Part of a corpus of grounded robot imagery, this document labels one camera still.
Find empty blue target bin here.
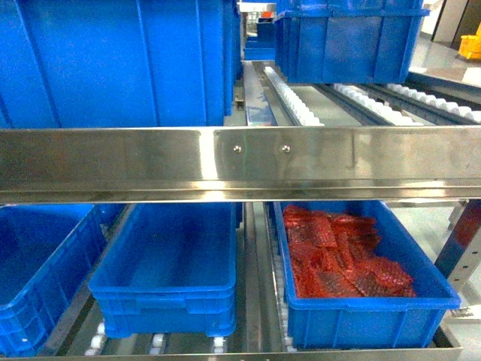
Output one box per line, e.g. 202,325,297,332
89,203,237,338

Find yellow mop bucket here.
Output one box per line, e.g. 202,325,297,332
458,35,481,60

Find stainless steel shelf rack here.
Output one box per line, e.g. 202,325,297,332
0,59,481,361

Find blue bin far left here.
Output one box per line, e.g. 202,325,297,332
1,204,124,357

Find red bubble wrap bags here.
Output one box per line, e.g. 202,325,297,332
283,205,416,299

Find blue bin with red bags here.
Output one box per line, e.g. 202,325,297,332
273,201,461,349

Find blue upper right bin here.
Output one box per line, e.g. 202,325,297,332
274,0,429,84

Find large blue upper bin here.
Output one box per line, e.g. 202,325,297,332
1,1,240,129

